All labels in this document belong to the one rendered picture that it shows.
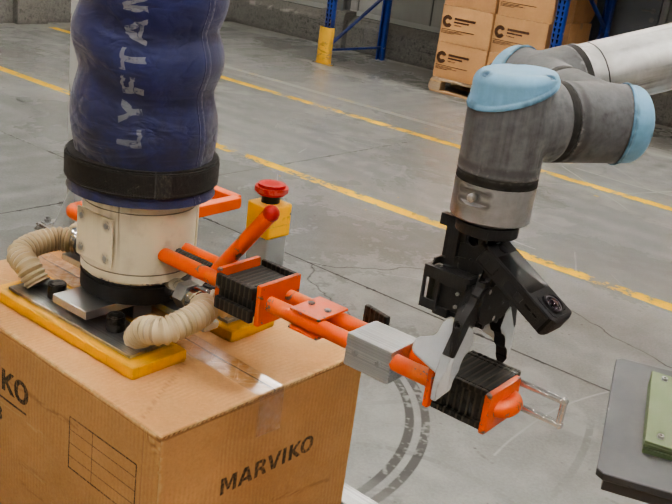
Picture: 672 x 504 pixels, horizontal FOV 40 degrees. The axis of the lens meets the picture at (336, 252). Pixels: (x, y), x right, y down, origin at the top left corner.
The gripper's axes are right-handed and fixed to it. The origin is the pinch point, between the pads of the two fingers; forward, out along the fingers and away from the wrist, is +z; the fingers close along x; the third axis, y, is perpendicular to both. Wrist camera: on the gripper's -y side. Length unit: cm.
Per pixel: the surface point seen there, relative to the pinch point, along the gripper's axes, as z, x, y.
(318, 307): -1.4, 1.0, 23.6
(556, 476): 108, -160, 46
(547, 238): 108, -380, 164
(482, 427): 1.8, 4.6, -4.5
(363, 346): -0.6, 3.8, 13.7
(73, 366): 13, 20, 50
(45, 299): 10, 13, 67
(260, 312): 0.9, 4.8, 30.3
